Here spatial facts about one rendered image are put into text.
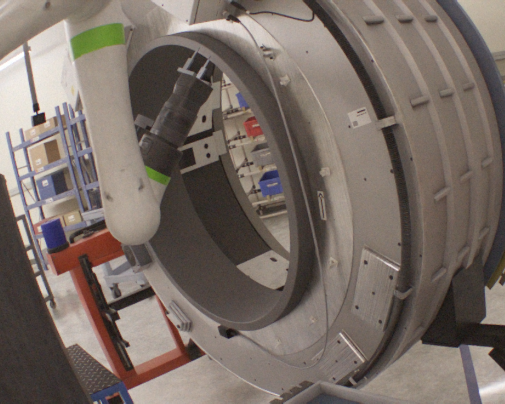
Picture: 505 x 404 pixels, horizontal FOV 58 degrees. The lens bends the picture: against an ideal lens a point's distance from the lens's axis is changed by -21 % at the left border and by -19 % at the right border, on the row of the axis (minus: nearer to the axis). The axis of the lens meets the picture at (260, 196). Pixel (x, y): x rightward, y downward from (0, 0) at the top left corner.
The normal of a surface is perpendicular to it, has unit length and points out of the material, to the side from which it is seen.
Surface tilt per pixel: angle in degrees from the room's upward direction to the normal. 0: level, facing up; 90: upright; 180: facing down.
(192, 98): 123
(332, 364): 90
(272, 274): 27
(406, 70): 76
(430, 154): 91
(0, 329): 90
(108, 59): 99
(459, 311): 90
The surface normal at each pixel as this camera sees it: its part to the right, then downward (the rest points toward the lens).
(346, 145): -0.76, 0.32
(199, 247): 0.29, -0.61
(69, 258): 0.59, -0.04
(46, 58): -0.21, 0.22
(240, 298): -0.12, -0.93
